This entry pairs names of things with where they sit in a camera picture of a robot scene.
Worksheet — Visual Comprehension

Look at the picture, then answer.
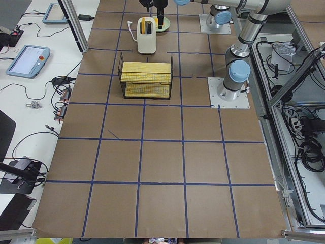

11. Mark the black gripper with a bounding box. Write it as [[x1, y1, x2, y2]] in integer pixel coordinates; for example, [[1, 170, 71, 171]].
[[139, 0, 153, 12], [153, 0, 168, 28]]

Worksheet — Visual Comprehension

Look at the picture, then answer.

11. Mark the white toaster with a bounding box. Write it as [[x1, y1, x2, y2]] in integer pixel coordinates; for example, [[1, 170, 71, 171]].
[[137, 17, 156, 55]]

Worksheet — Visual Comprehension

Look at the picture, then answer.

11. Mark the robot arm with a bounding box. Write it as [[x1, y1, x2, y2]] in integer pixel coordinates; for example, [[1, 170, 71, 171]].
[[139, 0, 232, 30], [199, 0, 291, 101]]

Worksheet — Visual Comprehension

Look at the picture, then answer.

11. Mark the bread slice in toaster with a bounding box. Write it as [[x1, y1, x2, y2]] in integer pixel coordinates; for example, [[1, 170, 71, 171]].
[[141, 17, 146, 35]]

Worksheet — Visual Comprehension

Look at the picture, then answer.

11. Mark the light green plate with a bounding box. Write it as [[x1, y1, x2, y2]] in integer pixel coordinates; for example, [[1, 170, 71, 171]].
[[152, 16, 171, 33]]

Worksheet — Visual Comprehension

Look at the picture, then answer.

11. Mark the wooden shelf block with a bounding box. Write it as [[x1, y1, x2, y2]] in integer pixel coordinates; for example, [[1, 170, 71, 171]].
[[120, 62, 171, 98]]

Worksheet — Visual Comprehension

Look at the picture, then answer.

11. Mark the black power adapter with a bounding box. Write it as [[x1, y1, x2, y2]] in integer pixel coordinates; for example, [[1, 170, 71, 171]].
[[78, 14, 94, 21]]

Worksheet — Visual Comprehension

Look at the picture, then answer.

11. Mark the far blue teach pendant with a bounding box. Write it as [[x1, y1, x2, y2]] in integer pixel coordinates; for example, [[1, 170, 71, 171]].
[[42, 3, 68, 24]]

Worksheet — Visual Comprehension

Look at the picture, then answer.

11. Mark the blue teach pendant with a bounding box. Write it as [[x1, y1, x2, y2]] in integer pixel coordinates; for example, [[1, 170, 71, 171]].
[[42, 3, 68, 24], [6, 45, 51, 78]]

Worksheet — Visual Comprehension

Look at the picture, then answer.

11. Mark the near blue teach pendant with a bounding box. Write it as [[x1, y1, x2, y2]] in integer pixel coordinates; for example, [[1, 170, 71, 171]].
[[6, 45, 51, 78]]

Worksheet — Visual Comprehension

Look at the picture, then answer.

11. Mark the white toaster power cord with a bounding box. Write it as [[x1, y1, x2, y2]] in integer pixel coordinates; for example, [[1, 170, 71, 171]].
[[126, 20, 139, 43]]

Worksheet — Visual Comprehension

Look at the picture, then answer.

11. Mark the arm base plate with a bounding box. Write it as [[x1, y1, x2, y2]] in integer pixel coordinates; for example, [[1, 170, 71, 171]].
[[199, 14, 232, 35], [208, 77, 250, 109]]

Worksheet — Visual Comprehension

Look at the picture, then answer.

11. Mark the black wire basket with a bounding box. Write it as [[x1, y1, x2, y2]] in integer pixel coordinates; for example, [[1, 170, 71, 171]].
[[118, 52, 174, 100]]

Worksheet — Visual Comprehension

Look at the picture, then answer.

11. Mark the aluminium frame post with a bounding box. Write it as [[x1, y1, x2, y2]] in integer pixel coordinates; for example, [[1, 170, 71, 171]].
[[58, 0, 89, 53]]

